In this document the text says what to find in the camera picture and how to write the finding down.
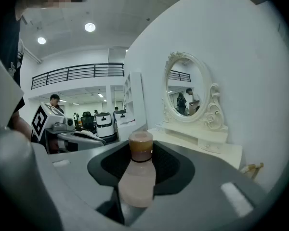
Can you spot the oval mirror white carved frame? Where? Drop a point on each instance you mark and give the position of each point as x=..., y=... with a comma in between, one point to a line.
x=183, y=85

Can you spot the white table with coloured sheets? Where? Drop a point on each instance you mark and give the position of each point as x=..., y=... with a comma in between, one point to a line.
x=125, y=127

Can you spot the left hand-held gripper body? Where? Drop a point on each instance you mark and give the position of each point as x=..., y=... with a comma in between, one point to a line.
x=42, y=121

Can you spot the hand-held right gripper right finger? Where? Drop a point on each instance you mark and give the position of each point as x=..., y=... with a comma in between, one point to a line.
x=202, y=177

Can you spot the black office chair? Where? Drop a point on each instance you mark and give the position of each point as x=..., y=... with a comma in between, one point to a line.
x=88, y=120

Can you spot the small wooden perfume bottle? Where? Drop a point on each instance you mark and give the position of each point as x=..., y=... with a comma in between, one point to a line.
x=137, y=179

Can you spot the wooden chair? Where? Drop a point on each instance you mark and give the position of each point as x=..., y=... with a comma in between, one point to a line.
x=253, y=168

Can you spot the person's left forearm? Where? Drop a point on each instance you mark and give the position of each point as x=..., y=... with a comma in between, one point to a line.
x=21, y=126

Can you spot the round ceiling light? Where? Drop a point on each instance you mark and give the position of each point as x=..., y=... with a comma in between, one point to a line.
x=41, y=40
x=90, y=27

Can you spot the white dressing table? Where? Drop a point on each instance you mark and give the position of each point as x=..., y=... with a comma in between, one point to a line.
x=231, y=156

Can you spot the white bookshelf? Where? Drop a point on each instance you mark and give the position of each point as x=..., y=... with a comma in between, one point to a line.
x=138, y=97

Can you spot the white black-trimmed robot base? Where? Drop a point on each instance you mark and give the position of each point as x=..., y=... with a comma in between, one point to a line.
x=120, y=114
x=104, y=125

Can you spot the black mezzanine railing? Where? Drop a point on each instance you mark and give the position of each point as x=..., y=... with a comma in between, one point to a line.
x=77, y=73

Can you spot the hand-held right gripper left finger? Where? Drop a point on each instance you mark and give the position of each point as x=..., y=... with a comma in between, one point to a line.
x=77, y=177

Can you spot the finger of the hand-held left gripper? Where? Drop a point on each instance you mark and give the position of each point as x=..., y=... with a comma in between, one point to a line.
x=84, y=141

